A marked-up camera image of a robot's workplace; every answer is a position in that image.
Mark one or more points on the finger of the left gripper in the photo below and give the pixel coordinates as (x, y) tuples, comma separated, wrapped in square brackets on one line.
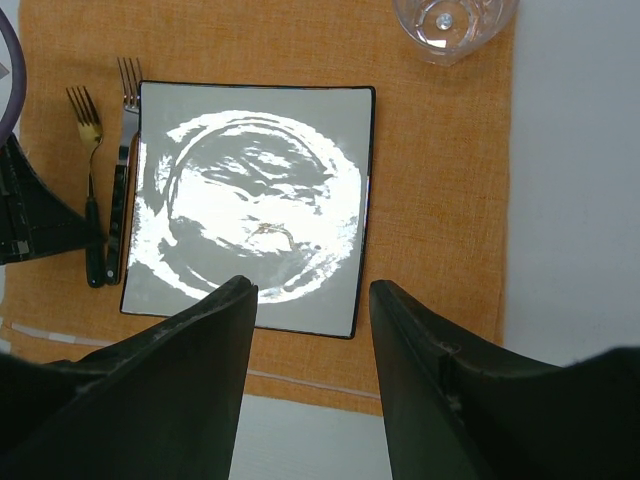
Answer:
[(35, 223)]

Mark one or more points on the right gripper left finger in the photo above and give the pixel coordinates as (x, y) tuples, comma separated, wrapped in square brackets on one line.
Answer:
[(161, 404)]

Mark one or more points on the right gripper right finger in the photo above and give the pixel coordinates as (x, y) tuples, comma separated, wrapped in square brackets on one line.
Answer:
[(456, 406)]

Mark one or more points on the gold fork green handle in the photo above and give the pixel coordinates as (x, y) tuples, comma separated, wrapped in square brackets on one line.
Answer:
[(91, 134)]

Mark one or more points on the silver fork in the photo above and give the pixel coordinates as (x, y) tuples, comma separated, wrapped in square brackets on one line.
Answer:
[(131, 77)]

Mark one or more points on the orange cloth napkin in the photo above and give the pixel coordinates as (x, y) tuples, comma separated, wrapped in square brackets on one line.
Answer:
[(437, 217)]

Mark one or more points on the white square plate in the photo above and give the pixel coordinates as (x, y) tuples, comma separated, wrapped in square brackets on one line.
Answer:
[(268, 182)]

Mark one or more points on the clear drinking glass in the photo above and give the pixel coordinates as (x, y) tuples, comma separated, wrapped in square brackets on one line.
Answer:
[(443, 32)]

